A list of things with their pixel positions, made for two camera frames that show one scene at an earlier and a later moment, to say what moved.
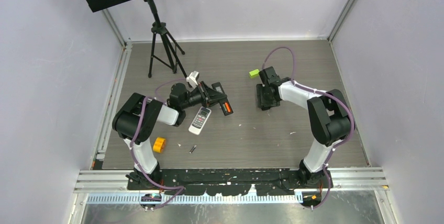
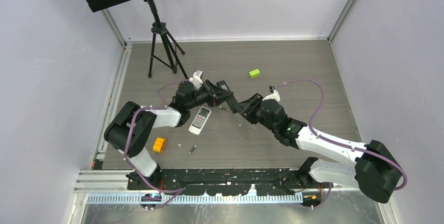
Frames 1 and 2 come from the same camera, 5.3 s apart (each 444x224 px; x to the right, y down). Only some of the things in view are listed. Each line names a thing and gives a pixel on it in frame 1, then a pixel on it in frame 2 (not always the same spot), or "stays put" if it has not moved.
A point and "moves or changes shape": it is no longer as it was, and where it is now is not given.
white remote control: x=199 y=120 stays put
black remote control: x=225 y=103 moves or changes shape
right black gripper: x=261 y=101 -> x=247 y=111
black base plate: x=213 y=181 stays put
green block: x=254 y=74 stays put
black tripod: x=163 y=49 stays put
